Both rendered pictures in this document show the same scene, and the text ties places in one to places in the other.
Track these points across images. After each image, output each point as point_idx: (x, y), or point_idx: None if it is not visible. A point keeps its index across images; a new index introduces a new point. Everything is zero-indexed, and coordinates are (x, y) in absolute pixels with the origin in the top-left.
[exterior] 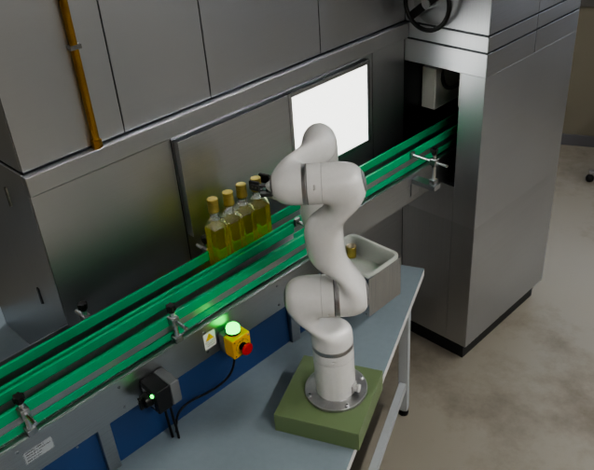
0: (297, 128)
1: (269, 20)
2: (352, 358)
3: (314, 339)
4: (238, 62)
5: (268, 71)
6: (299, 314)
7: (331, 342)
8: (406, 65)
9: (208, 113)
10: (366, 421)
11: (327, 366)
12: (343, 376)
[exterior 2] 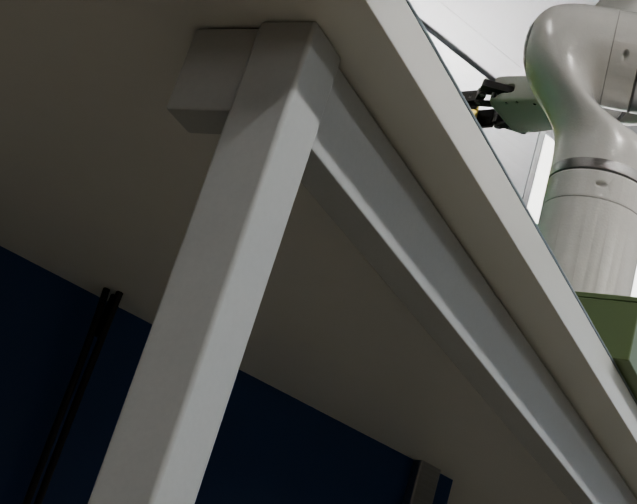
0: (537, 196)
1: (551, 5)
2: None
3: (568, 128)
4: (488, 4)
5: (523, 68)
6: (561, 33)
7: (612, 124)
8: None
9: (423, 3)
10: None
11: (582, 196)
12: (613, 239)
